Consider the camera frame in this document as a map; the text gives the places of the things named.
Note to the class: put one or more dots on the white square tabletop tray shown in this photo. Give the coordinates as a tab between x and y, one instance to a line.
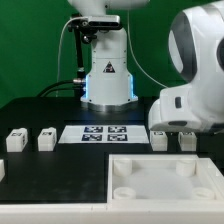
163	178

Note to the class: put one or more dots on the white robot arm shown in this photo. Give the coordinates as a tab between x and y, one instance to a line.
196	48

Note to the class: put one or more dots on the white sheet with markers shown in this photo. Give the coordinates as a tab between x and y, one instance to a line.
124	134

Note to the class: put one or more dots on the white L-shaped obstacle fence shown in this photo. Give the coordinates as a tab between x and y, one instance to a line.
116	212

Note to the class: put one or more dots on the black camera stand pole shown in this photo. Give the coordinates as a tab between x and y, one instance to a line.
80	64

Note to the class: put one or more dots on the black camera on stand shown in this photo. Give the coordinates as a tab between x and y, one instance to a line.
96	22

